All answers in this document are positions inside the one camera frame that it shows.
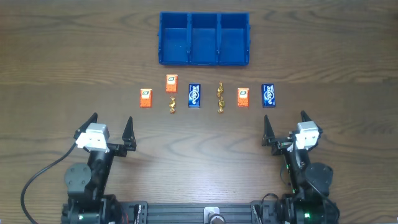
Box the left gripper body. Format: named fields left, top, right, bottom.
left=106, top=142, right=129, bottom=158

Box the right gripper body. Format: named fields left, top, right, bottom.
left=268, top=133, right=295, bottom=157

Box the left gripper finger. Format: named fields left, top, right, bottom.
left=73, top=112, right=99, bottom=141
left=121, top=116, right=137, bottom=152

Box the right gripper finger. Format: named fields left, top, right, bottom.
left=261, top=114, right=277, bottom=147
left=300, top=110, right=324, bottom=135

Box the blue candy pack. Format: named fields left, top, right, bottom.
left=261, top=83, right=277, bottom=109
left=187, top=83, right=202, bottom=109

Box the orange candy box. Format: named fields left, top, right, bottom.
left=165, top=73, right=179, bottom=94
left=236, top=87, right=251, bottom=108
left=139, top=88, right=154, bottom=109

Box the blue tray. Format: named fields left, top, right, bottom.
left=157, top=11, right=251, bottom=67

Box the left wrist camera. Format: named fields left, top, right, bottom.
left=75, top=123, right=111, bottom=154

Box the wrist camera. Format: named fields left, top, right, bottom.
left=287, top=121, right=320, bottom=152
left=75, top=123, right=111, bottom=154

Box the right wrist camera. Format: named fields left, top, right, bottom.
left=287, top=121, right=320, bottom=152

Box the mounting rail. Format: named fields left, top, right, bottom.
left=61, top=201, right=340, bottom=224

